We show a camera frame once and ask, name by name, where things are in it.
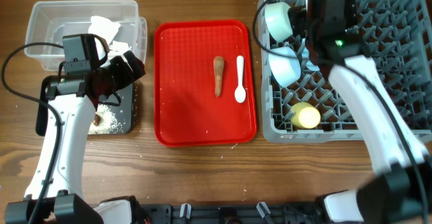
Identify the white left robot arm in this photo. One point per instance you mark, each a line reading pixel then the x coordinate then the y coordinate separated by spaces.
pixel 67 107

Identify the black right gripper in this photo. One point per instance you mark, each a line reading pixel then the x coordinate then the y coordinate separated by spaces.
pixel 298 18

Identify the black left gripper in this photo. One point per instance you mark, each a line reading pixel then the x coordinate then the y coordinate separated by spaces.
pixel 125 76

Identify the light blue plate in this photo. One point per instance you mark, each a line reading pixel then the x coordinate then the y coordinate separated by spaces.
pixel 306 63

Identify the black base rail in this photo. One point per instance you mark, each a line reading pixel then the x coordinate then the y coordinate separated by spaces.
pixel 288 213

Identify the pile of rice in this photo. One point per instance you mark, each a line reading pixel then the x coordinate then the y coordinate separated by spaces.
pixel 109 123

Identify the brown sweet potato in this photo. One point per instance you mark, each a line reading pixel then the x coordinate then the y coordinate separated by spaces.
pixel 218 66

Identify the grey dishwasher rack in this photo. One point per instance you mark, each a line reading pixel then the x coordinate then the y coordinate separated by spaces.
pixel 398 33

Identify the clear plastic storage bin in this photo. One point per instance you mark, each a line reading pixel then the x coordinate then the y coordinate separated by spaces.
pixel 50 21

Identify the small blue bowl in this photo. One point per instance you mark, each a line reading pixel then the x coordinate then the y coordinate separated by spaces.
pixel 286 70

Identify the green bowl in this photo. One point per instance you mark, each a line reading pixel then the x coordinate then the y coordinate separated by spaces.
pixel 278 21

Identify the white napkin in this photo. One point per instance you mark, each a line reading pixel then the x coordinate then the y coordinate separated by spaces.
pixel 106 29

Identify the brown food scrap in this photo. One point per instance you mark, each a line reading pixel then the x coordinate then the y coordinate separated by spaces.
pixel 97 120

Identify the red serving tray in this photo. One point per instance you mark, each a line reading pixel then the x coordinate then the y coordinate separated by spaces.
pixel 187 112

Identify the yellow cup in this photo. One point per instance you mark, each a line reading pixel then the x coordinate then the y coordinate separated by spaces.
pixel 305 115

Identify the white plastic spoon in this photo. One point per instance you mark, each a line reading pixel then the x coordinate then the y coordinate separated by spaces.
pixel 240 92

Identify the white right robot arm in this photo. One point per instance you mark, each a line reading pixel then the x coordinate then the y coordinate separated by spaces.
pixel 401 189

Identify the black rectangular tray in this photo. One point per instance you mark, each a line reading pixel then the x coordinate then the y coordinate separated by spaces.
pixel 123 113

